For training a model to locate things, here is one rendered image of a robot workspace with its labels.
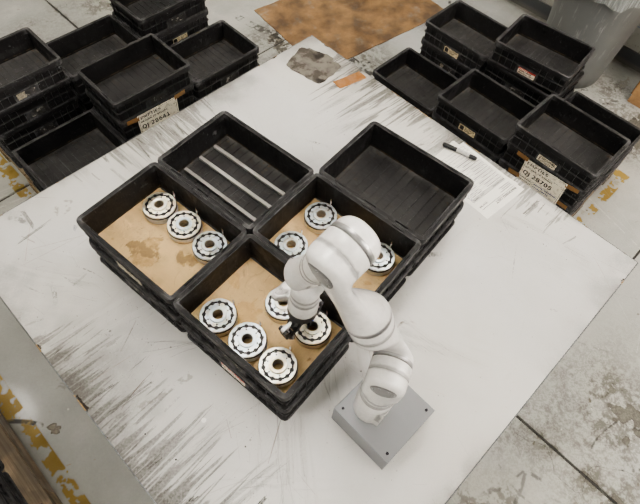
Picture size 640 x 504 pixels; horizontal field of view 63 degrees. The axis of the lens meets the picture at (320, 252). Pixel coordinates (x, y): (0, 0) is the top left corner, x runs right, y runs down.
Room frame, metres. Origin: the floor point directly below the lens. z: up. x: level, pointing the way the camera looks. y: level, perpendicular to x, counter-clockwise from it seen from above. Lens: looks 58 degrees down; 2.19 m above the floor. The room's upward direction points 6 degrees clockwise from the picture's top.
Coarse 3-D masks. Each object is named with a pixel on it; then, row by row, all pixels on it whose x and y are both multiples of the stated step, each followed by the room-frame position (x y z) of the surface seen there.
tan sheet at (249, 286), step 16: (240, 272) 0.74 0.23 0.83; (256, 272) 0.75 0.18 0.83; (224, 288) 0.68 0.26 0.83; (240, 288) 0.69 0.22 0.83; (256, 288) 0.69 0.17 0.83; (272, 288) 0.70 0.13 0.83; (240, 304) 0.64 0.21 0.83; (256, 304) 0.64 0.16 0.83; (240, 320) 0.59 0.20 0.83; (256, 320) 0.59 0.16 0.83; (224, 336) 0.54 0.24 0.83; (272, 336) 0.55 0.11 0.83; (304, 352) 0.52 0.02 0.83; (320, 352) 0.52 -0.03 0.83; (256, 368) 0.46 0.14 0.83; (304, 368) 0.47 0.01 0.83
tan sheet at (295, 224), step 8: (312, 200) 1.03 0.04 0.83; (304, 208) 0.99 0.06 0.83; (296, 216) 0.96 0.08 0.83; (288, 224) 0.93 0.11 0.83; (296, 224) 0.93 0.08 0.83; (304, 224) 0.93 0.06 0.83; (280, 232) 0.89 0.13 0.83; (304, 232) 0.90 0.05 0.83; (272, 240) 0.86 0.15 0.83; (312, 240) 0.88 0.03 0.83; (360, 280) 0.75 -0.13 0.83; (368, 280) 0.76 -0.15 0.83; (376, 280) 0.76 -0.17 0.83; (368, 288) 0.73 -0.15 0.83; (376, 288) 0.73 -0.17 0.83
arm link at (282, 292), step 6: (276, 288) 0.59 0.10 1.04; (282, 288) 0.59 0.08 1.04; (288, 288) 0.59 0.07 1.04; (276, 294) 0.57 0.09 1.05; (282, 294) 0.58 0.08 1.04; (288, 294) 0.58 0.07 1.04; (276, 300) 0.56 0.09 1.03; (288, 300) 0.56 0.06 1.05; (288, 306) 0.55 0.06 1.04; (294, 306) 0.53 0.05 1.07; (318, 306) 0.55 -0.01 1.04; (294, 312) 0.53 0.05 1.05; (300, 312) 0.53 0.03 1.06; (306, 312) 0.53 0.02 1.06; (312, 312) 0.53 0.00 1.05; (300, 318) 0.53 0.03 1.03; (306, 318) 0.53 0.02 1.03
